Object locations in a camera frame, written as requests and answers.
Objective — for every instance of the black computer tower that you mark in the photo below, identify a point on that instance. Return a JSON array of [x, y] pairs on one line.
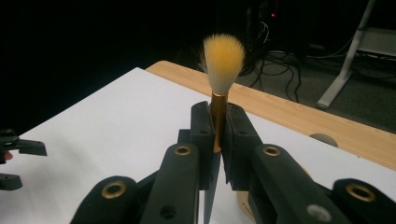
[[264, 21]]

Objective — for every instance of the white desk frame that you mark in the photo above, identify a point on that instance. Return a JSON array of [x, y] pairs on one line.
[[342, 71]]

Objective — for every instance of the white board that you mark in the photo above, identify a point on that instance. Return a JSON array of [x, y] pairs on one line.
[[109, 124]]

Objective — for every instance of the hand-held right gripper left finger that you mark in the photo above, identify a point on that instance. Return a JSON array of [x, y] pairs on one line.
[[202, 130]]

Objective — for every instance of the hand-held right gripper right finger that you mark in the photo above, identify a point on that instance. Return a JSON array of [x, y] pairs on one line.
[[238, 140]]

